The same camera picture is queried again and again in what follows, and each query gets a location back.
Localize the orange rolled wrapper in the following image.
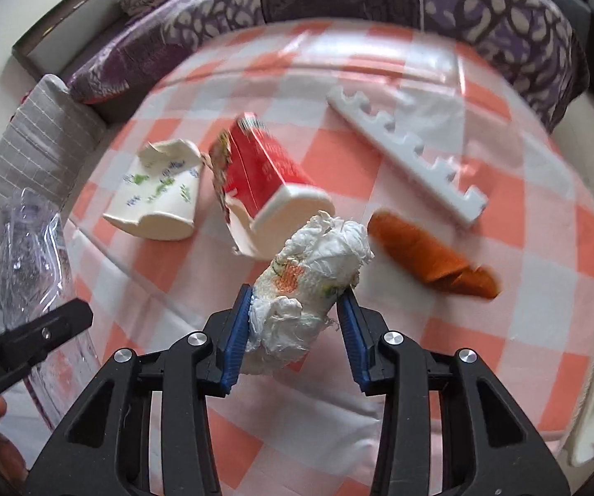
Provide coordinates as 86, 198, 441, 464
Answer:
366, 210, 501, 300

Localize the white tissue wad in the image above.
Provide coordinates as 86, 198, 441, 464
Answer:
241, 212, 373, 375

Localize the white floral paper cup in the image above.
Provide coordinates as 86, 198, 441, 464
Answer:
103, 139, 204, 241

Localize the dark bed headboard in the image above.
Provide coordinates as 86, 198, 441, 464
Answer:
11, 0, 128, 82

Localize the white notched foam strip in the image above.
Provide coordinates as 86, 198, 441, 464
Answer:
326, 86, 489, 227

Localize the purple patterned bed quilt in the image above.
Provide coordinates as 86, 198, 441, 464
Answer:
68, 0, 589, 130

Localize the grey checkered cloth cover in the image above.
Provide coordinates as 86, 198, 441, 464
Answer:
0, 74, 106, 208

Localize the orange white checkered tablecloth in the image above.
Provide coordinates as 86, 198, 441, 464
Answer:
63, 17, 594, 496

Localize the clear crushed water bottle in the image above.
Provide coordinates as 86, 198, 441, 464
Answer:
0, 188, 100, 429

